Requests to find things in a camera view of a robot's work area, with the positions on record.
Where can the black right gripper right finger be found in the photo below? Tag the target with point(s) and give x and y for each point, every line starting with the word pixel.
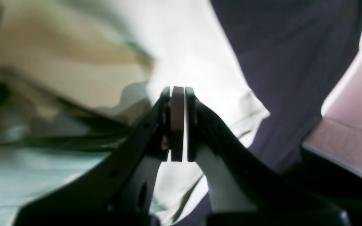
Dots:
pixel 243 191

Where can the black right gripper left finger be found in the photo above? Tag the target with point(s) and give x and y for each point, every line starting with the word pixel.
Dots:
pixel 119 190

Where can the light green T-shirt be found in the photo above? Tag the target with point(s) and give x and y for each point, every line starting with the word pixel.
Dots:
pixel 113 57

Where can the black table cloth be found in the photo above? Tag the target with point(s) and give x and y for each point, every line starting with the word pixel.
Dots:
pixel 292 53

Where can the white right table frame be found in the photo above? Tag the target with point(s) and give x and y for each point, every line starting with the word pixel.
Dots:
pixel 338 136

